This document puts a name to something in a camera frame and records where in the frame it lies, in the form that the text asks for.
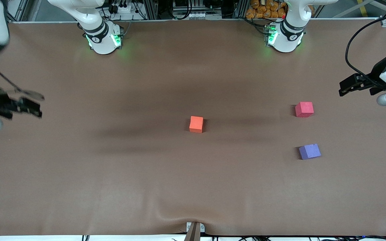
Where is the orange foam block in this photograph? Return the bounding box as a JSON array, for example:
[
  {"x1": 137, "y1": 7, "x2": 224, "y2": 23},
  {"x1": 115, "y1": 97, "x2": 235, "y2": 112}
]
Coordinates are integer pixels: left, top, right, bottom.
[{"x1": 189, "y1": 116, "x2": 204, "y2": 133}]

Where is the brown pole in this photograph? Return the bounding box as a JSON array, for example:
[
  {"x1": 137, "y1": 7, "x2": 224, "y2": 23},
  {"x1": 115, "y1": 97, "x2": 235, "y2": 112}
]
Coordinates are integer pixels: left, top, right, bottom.
[{"x1": 185, "y1": 223, "x2": 201, "y2": 241}]

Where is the red foam block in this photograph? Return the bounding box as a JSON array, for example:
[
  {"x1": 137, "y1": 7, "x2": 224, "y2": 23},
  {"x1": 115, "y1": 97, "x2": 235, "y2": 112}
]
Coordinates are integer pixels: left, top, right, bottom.
[{"x1": 295, "y1": 102, "x2": 314, "y2": 118}]

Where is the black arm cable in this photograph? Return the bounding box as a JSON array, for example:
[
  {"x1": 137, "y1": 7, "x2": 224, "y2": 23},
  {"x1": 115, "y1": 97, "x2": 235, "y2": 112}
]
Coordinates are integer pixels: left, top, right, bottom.
[
  {"x1": 0, "y1": 57, "x2": 45, "y2": 101},
  {"x1": 345, "y1": 10, "x2": 386, "y2": 89}
]

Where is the pile of orange buns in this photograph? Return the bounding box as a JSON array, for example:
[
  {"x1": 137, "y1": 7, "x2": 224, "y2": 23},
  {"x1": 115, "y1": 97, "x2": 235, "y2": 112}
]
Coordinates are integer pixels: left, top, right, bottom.
[{"x1": 246, "y1": 0, "x2": 287, "y2": 19}]

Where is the grey metal bracket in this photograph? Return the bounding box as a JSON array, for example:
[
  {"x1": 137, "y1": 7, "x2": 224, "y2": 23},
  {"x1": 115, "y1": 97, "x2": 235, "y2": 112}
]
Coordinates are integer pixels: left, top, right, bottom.
[{"x1": 186, "y1": 222, "x2": 205, "y2": 233}]

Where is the purple foam block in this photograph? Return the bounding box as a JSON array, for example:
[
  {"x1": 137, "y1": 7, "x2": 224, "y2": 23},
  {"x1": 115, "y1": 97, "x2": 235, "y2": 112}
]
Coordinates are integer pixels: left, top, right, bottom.
[{"x1": 299, "y1": 144, "x2": 322, "y2": 160}]

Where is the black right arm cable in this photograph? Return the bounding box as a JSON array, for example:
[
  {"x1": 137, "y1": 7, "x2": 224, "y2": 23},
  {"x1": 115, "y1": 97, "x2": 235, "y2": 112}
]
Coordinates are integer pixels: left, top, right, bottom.
[{"x1": 0, "y1": 57, "x2": 45, "y2": 101}]

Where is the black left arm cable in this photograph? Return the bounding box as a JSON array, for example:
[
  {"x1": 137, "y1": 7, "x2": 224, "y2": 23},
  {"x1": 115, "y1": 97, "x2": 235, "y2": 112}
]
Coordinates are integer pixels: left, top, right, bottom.
[{"x1": 345, "y1": 10, "x2": 386, "y2": 89}]

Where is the brown table mat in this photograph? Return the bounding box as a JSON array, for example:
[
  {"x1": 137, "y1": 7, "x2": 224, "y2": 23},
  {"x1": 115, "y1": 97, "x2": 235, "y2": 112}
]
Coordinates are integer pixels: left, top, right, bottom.
[{"x1": 0, "y1": 18, "x2": 386, "y2": 236}]

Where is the white power strip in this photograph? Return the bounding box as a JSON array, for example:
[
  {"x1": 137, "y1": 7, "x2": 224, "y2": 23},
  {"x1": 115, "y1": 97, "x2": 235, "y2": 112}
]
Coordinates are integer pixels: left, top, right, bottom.
[
  {"x1": 114, "y1": 3, "x2": 139, "y2": 14},
  {"x1": 187, "y1": 12, "x2": 222, "y2": 19}
]

